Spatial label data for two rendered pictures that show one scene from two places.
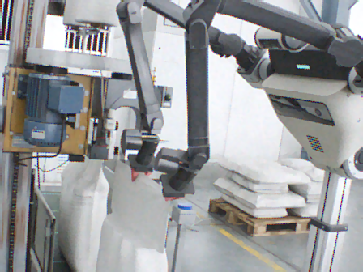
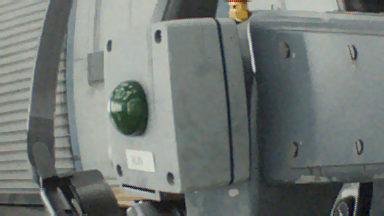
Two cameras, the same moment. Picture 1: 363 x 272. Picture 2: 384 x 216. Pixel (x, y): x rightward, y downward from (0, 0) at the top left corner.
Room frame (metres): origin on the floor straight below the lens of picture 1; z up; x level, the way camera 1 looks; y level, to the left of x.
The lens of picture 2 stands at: (2.63, 0.02, 1.31)
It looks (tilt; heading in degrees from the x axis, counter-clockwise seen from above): 3 degrees down; 174
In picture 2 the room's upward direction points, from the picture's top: 5 degrees counter-clockwise
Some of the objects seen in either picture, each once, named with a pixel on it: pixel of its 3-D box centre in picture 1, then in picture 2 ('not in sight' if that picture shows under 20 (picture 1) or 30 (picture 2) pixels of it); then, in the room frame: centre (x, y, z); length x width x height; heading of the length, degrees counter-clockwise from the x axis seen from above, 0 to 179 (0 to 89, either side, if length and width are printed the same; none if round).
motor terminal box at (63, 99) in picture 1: (66, 102); not in sight; (1.60, 0.39, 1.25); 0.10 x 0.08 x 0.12; 141
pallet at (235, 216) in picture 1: (276, 214); not in sight; (4.90, -1.15, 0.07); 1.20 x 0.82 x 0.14; 118
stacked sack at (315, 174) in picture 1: (306, 169); not in sight; (5.07, -1.43, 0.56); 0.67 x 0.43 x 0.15; 26
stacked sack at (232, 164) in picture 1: (249, 165); not in sight; (4.94, -0.79, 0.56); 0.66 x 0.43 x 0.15; 113
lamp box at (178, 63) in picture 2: (164, 96); (171, 103); (2.04, 0.08, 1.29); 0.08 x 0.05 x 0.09; 26
